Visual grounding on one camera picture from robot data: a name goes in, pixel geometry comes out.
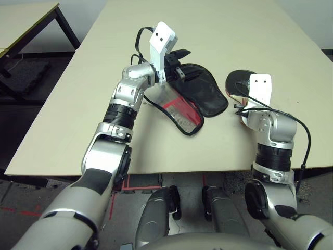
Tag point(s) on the grey robot left leg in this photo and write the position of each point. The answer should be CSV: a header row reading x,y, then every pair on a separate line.
x,y
153,216

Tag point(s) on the grey robot right leg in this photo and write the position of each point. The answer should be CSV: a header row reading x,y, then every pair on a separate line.
x,y
223,213

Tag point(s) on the beige side table black frame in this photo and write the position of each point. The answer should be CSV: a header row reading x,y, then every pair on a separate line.
x,y
28,20

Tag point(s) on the black floor mat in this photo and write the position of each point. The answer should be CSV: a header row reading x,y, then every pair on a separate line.
x,y
32,78

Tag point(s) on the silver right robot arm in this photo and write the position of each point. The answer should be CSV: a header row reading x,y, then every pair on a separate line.
x,y
275,187

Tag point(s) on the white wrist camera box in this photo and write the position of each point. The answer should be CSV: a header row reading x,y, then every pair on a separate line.
x,y
161,44
258,88

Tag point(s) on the black wooden ping-pong paddle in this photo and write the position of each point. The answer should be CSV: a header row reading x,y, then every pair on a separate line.
x,y
235,80

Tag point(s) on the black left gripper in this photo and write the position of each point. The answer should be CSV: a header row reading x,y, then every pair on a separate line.
x,y
171,66

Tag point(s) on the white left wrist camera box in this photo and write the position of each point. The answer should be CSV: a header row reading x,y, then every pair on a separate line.
x,y
161,44

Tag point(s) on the grey robot torso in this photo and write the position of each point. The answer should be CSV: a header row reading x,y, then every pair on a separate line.
x,y
195,242

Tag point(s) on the grey robot leg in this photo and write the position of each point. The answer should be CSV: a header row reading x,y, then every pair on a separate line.
x,y
223,213
153,216

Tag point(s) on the black red paddle case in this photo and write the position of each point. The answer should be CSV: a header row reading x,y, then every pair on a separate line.
x,y
208,96

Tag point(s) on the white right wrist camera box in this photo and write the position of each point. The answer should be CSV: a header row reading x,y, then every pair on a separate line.
x,y
258,88

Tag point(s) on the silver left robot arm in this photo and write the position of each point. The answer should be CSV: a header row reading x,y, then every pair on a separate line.
x,y
104,151

